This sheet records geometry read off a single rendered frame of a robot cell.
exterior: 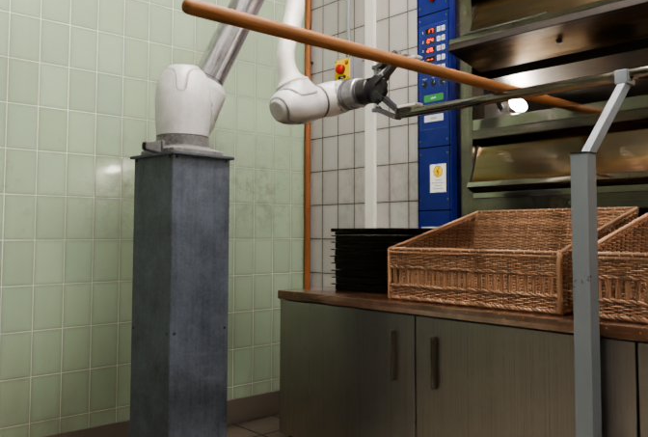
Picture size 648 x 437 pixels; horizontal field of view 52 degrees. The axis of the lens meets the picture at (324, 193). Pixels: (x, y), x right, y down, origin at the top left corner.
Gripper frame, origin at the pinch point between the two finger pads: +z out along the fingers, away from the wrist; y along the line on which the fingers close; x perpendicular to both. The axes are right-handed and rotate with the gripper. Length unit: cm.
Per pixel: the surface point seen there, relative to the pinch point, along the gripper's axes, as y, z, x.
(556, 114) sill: 3, 11, -58
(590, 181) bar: 31, 49, 2
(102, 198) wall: 29, -113, 37
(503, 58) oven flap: -18, -7, -56
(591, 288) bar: 54, 49, 2
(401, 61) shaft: 0.7, 12.9, 21.2
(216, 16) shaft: 2, 12, 74
